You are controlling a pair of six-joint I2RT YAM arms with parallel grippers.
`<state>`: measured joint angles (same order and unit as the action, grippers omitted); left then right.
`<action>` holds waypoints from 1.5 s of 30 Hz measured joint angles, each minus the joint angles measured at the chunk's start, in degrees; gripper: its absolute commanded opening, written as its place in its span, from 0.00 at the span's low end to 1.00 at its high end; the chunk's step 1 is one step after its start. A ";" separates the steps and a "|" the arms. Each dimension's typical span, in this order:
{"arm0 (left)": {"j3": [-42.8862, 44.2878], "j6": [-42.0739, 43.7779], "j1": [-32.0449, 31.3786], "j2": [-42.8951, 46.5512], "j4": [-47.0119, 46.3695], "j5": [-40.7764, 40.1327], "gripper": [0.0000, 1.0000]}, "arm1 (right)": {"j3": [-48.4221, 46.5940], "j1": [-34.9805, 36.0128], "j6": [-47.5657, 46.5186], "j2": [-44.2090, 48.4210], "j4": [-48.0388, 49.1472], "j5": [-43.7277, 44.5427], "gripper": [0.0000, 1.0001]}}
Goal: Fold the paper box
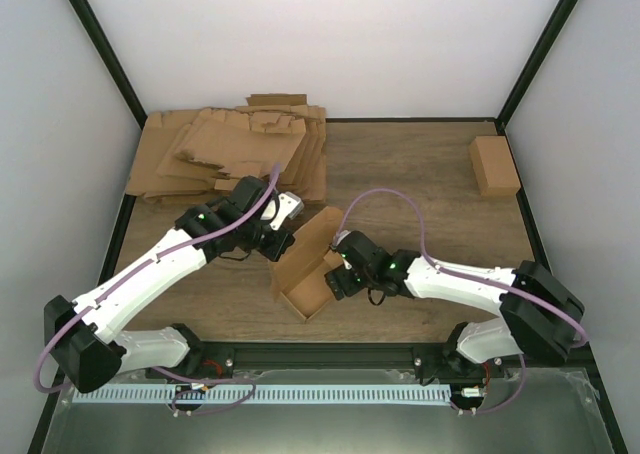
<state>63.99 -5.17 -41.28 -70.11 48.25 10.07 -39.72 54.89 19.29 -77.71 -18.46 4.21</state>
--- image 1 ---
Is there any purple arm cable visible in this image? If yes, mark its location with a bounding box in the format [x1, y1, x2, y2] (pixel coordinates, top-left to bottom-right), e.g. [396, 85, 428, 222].
[339, 189, 590, 416]
[32, 162, 282, 418]

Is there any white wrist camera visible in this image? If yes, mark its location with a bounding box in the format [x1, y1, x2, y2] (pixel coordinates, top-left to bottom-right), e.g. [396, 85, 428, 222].
[331, 230, 352, 270]
[264, 192, 304, 231]

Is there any stack of flat cardboard blanks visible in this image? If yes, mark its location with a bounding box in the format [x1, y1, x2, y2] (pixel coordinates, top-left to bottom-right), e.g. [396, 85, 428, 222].
[125, 93, 327, 204]

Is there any light blue slotted strip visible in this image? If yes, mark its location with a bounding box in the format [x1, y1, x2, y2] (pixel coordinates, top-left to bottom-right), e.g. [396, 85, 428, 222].
[72, 384, 451, 406]

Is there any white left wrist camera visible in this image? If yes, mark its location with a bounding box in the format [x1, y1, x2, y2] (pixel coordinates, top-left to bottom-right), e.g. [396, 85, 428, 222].
[264, 192, 304, 231]

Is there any clear acrylic front plate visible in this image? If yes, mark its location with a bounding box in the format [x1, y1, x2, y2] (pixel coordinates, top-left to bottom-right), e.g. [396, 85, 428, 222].
[42, 369, 616, 453]

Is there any folded brown cardboard box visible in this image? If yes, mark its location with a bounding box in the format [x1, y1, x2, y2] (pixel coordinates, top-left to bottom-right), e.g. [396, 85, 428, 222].
[469, 135, 521, 197]

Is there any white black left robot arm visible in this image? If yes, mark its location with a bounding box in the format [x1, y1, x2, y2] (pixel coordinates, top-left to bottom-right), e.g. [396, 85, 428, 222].
[44, 176, 303, 393]

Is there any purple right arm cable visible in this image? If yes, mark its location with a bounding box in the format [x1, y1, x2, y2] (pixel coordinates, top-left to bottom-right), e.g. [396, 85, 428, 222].
[339, 189, 590, 416]

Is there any black corner frame post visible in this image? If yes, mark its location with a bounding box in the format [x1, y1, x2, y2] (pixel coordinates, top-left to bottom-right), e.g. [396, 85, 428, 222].
[495, 0, 580, 136]
[68, 0, 147, 128]

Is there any black left corner frame post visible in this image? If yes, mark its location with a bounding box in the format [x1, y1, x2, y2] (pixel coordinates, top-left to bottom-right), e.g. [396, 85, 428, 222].
[68, 0, 147, 128]

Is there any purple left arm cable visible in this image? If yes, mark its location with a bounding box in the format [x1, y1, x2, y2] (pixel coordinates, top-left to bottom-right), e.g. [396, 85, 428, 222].
[32, 162, 282, 418]

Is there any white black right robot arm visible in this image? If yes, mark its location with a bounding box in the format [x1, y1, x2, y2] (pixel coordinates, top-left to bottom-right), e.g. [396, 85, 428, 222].
[325, 231, 584, 377]

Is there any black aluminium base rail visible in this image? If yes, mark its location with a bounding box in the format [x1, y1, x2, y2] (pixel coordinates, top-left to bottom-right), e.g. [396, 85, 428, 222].
[144, 341, 594, 381]

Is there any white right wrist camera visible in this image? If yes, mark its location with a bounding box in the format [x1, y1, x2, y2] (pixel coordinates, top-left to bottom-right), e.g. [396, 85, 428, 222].
[331, 230, 352, 270]

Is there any black right corner frame post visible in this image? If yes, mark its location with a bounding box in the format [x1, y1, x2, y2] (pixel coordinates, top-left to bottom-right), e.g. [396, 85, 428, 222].
[495, 0, 580, 136]

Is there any brown cardboard box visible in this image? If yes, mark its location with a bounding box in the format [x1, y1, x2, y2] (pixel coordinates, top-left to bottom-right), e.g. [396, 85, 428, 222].
[269, 206, 343, 323]
[469, 135, 521, 197]

